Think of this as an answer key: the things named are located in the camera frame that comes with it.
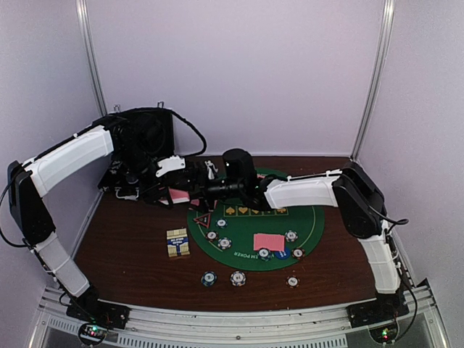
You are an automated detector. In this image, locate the round green poker mat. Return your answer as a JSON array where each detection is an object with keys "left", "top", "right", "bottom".
[{"left": 186, "top": 167, "right": 326, "bottom": 273}]

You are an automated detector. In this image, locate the blue round button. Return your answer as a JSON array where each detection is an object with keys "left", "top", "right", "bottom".
[{"left": 274, "top": 249, "right": 291, "bottom": 260}]

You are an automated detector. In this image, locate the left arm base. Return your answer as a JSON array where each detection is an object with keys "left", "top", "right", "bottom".
[{"left": 66, "top": 302, "right": 131, "bottom": 346}]

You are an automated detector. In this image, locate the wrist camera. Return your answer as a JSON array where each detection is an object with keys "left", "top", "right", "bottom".
[
  {"left": 222, "top": 148, "right": 257, "bottom": 188},
  {"left": 155, "top": 155, "right": 186, "bottom": 178}
]

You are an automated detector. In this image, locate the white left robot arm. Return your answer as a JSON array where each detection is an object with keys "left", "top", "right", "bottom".
[{"left": 8, "top": 107, "right": 173, "bottom": 322}]

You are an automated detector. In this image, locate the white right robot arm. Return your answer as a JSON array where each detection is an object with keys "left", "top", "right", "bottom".
[{"left": 182, "top": 150, "right": 402, "bottom": 320}]

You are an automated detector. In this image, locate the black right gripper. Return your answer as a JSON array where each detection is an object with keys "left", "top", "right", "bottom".
[{"left": 170, "top": 167, "right": 244, "bottom": 213}]

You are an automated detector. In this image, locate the blue white chip stack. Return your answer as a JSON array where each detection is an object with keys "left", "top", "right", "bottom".
[{"left": 230, "top": 270, "right": 247, "bottom": 287}]

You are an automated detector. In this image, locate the red triangular dealer marker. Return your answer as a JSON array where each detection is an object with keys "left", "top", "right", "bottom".
[{"left": 193, "top": 214, "right": 211, "bottom": 228}]

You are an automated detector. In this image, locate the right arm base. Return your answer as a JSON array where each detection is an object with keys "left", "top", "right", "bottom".
[{"left": 347, "top": 300, "right": 410, "bottom": 345}]

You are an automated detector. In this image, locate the brown chip stack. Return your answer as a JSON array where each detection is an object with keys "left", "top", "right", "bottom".
[{"left": 286, "top": 276, "right": 299, "bottom": 289}]

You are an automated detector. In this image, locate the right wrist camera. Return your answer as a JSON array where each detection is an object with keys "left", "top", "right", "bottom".
[{"left": 222, "top": 148, "right": 257, "bottom": 188}]

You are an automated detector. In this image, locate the black poker case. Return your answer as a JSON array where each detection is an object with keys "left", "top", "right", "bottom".
[{"left": 97, "top": 101, "right": 175, "bottom": 199}]

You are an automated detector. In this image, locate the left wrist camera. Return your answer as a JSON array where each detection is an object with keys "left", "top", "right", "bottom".
[{"left": 155, "top": 155, "right": 186, "bottom": 178}]

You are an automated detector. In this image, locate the pink playing card deck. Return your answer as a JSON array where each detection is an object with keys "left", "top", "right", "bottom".
[{"left": 168, "top": 188, "right": 190, "bottom": 204}]

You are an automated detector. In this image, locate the dark blue chip stack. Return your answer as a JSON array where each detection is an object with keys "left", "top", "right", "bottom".
[{"left": 201, "top": 271, "right": 218, "bottom": 287}]

